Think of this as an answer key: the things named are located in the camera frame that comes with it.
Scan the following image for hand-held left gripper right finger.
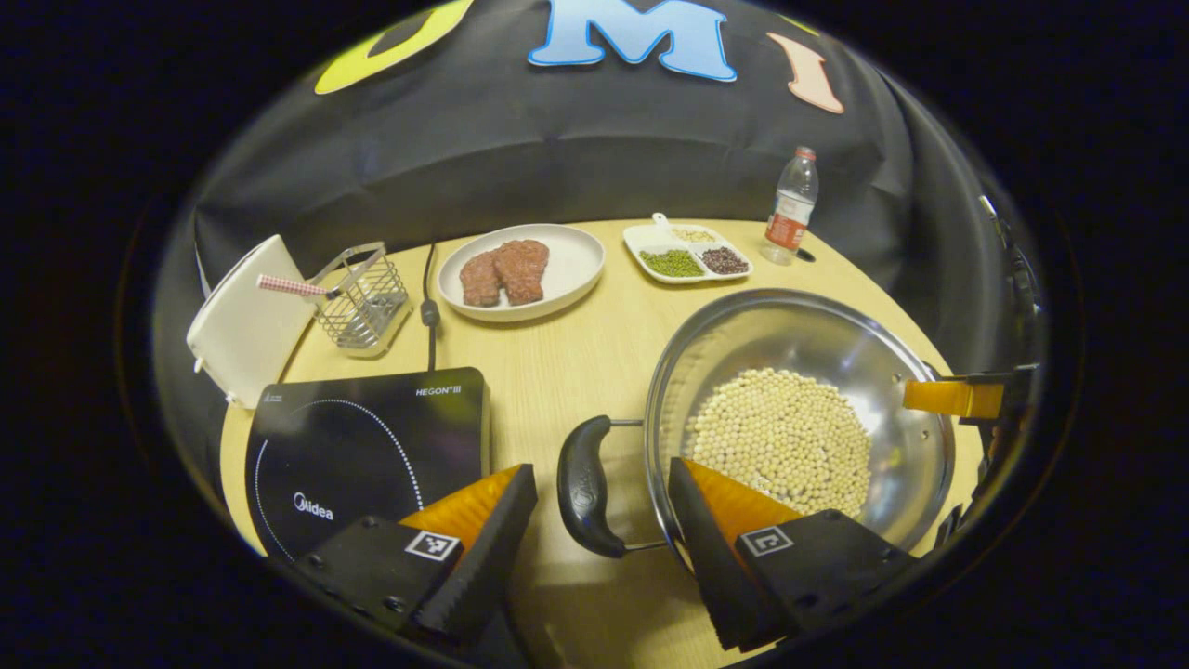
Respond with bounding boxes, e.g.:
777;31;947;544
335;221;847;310
667;456;916;653

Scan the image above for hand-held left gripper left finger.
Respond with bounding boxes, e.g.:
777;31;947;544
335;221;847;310
295;463;540;647

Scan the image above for stainless steel pot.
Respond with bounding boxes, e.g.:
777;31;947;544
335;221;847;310
557;288;958;572

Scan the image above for black induction cooktop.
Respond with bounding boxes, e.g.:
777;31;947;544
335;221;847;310
245;367;491;564

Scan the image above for pile of soybeans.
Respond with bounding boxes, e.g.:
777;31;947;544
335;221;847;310
683;368;874;519

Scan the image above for clear plastic water bottle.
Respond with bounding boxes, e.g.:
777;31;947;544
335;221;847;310
760;146;820;267

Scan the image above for brown meat piece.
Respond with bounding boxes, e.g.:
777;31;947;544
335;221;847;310
492;239;551;307
459;251;503;308

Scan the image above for green mung beans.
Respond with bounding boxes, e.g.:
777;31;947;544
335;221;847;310
639;248;706;279

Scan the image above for white round plate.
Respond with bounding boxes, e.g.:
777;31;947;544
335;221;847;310
438;224;607;323

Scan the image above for white divided dish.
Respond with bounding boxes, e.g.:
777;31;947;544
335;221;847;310
622;213;754;285

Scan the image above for white toaster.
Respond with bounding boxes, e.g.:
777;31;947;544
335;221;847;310
186;234;318;411

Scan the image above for black power cable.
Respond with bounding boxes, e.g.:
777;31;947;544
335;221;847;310
420;243;442;373

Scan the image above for wire mesh basket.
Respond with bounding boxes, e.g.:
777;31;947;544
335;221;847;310
307;242;413;360

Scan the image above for red checked handle utensil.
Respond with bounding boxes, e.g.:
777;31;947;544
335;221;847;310
256;273;342;301

